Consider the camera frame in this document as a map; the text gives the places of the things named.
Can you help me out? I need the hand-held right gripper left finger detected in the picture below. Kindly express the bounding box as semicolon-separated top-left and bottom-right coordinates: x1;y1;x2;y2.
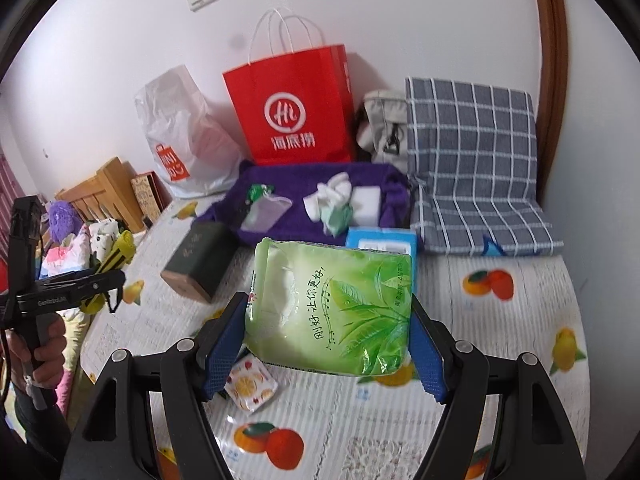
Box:
59;291;251;480

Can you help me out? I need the translucent zip bag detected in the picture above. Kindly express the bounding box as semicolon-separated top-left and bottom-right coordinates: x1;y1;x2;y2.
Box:
241;194;293;232

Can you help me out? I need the small fruit print packet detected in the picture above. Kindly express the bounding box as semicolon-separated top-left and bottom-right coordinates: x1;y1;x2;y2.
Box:
223;353;279;413

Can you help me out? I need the pile of colourful clothes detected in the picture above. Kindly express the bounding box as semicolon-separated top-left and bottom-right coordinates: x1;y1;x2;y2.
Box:
40;217;121;321

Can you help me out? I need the purple fleece cloth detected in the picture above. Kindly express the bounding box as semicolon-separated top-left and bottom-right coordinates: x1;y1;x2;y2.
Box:
192;160;416;248

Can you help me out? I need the grey checked cushion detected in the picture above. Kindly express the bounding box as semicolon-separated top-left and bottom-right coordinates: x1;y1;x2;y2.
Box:
404;76;565;257

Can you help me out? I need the pale green cloth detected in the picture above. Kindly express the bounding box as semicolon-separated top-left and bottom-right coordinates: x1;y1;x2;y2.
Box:
320;202;357;237

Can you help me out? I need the crumpled white green tissue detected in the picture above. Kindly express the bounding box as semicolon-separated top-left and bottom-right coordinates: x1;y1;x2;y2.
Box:
302;171;355;222

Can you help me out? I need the white plastic bag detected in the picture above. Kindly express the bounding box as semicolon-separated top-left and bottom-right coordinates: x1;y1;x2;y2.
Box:
134;64;246;200

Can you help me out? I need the wooden headboard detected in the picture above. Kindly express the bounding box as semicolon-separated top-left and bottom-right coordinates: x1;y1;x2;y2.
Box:
54;156;146;233

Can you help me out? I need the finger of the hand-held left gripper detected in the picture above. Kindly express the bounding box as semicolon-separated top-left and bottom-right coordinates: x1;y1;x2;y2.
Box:
37;267;127;313

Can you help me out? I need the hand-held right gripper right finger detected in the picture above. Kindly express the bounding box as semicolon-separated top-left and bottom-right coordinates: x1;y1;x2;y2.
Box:
409;295;589;480

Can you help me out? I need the red striped curtain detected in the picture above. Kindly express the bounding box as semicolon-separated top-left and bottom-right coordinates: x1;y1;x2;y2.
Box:
0;150;26;201

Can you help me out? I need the blue tissue pack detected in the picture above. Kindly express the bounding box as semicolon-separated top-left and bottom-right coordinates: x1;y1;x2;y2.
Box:
345;226;418;263

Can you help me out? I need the white sponge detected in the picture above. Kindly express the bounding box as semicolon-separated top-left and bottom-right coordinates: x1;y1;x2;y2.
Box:
347;186;385;227

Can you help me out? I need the dark green box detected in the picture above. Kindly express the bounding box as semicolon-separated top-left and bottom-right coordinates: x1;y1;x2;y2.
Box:
160;220;238;305

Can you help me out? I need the purple fluffy cushion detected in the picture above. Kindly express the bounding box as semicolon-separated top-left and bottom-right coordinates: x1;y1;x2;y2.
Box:
47;200;83;243

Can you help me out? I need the person's left forearm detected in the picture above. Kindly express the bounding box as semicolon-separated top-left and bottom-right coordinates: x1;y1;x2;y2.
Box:
0;385;71;461

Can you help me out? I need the yellow black object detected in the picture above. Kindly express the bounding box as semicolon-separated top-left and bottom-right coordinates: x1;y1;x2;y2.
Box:
80;231;137;317

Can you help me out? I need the red paper bag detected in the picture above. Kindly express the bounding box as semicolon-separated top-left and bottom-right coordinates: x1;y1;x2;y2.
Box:
222;7;357;167

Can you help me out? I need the green tissue pack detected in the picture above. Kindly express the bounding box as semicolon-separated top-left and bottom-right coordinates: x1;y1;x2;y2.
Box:
241;237;418;377

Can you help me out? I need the brown door frame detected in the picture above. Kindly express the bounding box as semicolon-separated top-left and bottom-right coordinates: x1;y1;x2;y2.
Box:
527;0;571;201

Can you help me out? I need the person's left hand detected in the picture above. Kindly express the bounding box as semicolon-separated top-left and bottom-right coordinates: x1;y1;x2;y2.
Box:
7;312;68;401

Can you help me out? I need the grey fabric bag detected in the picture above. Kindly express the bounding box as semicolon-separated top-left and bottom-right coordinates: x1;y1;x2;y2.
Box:
355;89;410;173

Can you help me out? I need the brown patterned box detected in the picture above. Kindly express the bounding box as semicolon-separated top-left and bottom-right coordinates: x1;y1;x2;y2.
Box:
131;171;171;223

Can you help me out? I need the green sachet packet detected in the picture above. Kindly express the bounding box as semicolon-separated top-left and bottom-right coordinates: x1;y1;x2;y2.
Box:
247;183;277;204

